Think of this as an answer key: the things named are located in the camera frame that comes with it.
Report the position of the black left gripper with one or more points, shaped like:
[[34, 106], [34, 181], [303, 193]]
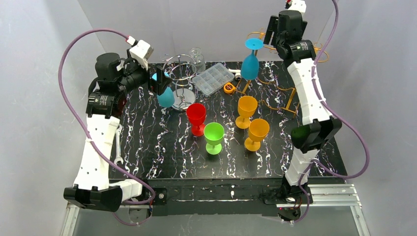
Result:
[[155, 82]]

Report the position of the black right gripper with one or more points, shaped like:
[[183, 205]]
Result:
[[269, 35]]

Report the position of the blue plastic goblet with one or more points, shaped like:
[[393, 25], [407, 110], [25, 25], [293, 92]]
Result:
[[164, 94], [250, 65]]

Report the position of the chrome spiral glass rack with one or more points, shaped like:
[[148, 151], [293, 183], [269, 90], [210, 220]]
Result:
[[181, 69]]

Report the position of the clear glass wine glass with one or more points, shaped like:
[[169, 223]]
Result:
[[199, 62]]

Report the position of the blue plastic goblet back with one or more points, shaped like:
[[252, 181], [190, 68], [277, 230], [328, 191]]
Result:
[[250, 65]]

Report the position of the green plastic goblet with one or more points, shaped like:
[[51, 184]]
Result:
[[214, 135]]

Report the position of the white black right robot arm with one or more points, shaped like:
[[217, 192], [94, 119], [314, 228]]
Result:
[[319, 125]]

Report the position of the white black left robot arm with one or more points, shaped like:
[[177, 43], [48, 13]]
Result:
[[107, 97]]

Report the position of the red plastic goblet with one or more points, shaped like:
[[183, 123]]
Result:
[[196, 114]]

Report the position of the clear plastic parts box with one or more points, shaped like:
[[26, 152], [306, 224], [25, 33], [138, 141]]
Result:
[[212, 79]]

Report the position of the white small tool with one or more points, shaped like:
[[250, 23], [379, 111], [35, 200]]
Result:
[[237, 74]]

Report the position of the silver open-end wrench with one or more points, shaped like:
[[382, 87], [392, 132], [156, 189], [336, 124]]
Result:
[[118, 158]]

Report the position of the yellow tape measure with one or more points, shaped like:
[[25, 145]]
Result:
[[229, 88]]

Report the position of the orange plastic goblet far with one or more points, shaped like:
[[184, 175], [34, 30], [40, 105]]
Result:
[[247, 106]]

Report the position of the orange plastic goblet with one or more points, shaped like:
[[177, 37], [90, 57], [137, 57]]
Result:
[[257, 131], [247, 106]]

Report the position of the orange plastic goblet near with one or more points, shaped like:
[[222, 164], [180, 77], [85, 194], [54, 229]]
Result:
[[257, 131]]

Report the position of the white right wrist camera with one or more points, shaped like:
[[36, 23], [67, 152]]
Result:
[[297, 5]]

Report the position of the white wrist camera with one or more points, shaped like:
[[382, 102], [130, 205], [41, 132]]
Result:
[[140, 51], [297, 5]]

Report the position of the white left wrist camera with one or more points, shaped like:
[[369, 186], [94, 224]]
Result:
[[140, 51]]

